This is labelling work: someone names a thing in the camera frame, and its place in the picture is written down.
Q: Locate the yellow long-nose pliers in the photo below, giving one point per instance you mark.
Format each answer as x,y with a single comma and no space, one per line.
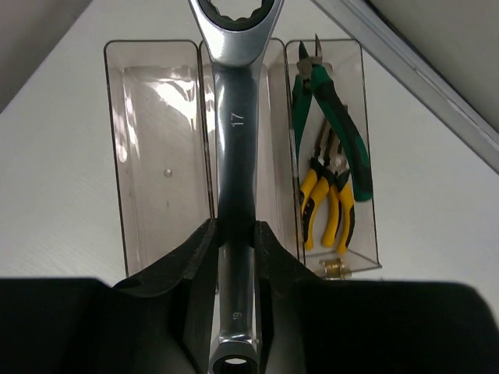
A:
343,192

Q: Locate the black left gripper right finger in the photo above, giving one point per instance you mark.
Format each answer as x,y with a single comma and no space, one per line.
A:
292,311

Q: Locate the green side cutters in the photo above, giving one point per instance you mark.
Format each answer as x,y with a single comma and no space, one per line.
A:
313,82

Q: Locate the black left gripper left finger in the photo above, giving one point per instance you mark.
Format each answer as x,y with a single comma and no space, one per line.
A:
166,309

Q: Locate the clear three-compartment organizer tray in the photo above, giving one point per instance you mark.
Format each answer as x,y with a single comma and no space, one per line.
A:
162,117

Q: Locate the yellow black pliers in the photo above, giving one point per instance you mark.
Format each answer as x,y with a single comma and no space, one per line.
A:
320,184

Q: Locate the aluminium rail at back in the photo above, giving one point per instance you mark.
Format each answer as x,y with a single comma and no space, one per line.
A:
411,69

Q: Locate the large silver ratchet wrench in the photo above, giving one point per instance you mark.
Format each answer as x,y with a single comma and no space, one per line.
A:
236,49

